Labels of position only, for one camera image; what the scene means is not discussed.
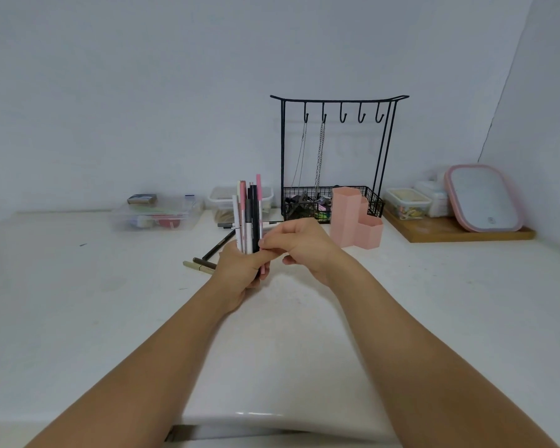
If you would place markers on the person's left hand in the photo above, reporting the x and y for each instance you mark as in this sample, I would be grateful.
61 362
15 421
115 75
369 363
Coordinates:
233 277

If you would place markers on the person's right hand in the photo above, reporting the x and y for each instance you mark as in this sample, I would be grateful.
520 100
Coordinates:
310 249

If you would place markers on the person's left thumb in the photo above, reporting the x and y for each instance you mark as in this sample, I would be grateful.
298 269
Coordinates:
228 254

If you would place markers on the person's right thumb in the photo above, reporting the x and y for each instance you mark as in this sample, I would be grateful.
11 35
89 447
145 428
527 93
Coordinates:
273 251

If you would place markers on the short white pen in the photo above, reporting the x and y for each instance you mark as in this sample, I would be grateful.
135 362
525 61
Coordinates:
236 219

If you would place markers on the white and pink pen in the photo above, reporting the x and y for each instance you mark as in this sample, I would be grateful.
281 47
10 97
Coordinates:
241 214

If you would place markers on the long pink pen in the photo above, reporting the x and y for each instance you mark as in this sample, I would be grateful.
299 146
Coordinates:
259 205

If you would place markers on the person's right forearm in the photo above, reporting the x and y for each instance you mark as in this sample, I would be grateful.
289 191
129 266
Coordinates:
429 368

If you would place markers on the person's left forearm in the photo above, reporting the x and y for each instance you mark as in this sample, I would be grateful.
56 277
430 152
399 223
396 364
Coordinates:
144 377

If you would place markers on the slim black pencil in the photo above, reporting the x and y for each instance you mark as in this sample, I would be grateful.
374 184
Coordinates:
217 246

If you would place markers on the dark brown pen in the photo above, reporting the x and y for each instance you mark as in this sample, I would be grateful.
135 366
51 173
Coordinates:
204 263

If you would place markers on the gold pen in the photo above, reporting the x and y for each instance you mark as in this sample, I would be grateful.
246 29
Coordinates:
197 267

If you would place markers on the pile of hair clips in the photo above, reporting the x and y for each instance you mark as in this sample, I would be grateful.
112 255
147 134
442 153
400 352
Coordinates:
308 206

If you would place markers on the clear container with white lid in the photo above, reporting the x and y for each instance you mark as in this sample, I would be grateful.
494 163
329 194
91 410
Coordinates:
224 196

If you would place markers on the large clear storage box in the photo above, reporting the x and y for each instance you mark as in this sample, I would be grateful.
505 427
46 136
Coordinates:
156 214

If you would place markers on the pink hexagonal pen holder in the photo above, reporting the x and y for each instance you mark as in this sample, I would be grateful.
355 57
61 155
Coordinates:
352 219

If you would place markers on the small dark box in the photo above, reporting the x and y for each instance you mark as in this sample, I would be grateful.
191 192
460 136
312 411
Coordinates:
142 199

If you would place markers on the small clear lidded container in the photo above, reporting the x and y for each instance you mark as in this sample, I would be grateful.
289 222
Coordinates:
408 204

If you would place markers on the white lidded box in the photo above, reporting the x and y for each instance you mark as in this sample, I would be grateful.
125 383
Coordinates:
436 193

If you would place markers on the wooden tray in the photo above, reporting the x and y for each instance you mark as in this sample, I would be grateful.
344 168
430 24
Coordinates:
448 230

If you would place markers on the pink framed mirror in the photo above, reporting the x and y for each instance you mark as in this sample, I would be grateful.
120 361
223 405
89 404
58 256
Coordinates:
484 198

